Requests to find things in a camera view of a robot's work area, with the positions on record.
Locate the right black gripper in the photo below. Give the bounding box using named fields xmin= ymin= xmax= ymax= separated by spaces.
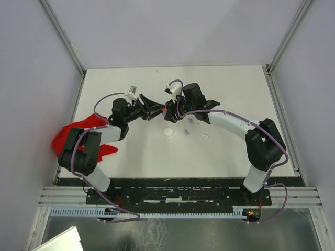
xmin=164 ymin=92 xmax=195 ymax=123

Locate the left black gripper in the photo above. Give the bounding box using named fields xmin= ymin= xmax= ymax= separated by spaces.
xmin=124 ymin=94 xmax=165 ymax=124

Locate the purple earbud charging case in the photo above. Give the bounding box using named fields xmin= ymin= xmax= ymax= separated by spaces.
xmin=162 ymin=107 xmax=167 ymax=117

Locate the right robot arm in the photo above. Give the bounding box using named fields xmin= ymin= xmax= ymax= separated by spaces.
xmin=164 ymin=79 xmax=288 ymax=204

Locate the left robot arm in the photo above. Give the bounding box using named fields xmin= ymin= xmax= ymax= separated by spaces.
xmin=58 ymin=94 xmax=165 ymax=204

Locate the white earbud charging case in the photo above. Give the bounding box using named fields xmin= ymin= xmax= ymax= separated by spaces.
xmin=163 ymin=127 xmax=174 ymax=137

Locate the red cloth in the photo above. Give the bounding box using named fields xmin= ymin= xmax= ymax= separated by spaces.
xmin=52 ymin=114 xmax=118 ymax=162

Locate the circuit board with leds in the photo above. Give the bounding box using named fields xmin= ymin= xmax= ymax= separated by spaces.
xmin=245 ymin=209 xmax=261 ymax=222

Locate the white box corner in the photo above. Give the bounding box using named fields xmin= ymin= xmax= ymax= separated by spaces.
xmin=33 ymin=226 xmax=83 ymax=251

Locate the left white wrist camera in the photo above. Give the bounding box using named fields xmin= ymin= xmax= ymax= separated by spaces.
xmin=125 ymin=86 xmax=137 ymax=100

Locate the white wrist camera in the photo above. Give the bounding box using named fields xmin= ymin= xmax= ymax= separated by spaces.
xmin=165 ymin=82 xmax=183 ymax=102
xmin=125 ymin=86 xmax=137 ymax=100

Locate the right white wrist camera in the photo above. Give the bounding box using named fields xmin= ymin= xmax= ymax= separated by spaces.
xmin=165 ymin=82 xmax=183 ymax=102

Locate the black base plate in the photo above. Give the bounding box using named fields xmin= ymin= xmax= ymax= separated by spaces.
xmin=85 ymin=178 xmax=271 ymax=213

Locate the white slotted cable duct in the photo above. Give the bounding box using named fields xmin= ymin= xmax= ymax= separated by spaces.
xmin=49 ymin=207 xmax=247 ymax=219

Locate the left aluminium corner post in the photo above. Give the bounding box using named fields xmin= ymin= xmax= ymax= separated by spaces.
xmin=39 ymin=0 xmax=87 ymax=76

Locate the aluminium corner post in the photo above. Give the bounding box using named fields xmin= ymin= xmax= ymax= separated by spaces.
xmin=266 ymin=0 xmax=315 ymax=74
xmin=39 ymin=0 xmax=87 ymax=76

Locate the aluminium frame rail front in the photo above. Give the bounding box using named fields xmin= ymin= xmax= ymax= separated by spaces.
xmin=38 ymin=186 xmax=322 ymax=208

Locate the right aluminium corner post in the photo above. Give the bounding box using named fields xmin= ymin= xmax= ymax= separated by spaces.
xmin=266 ymin=0 xmax=315 ymax=74

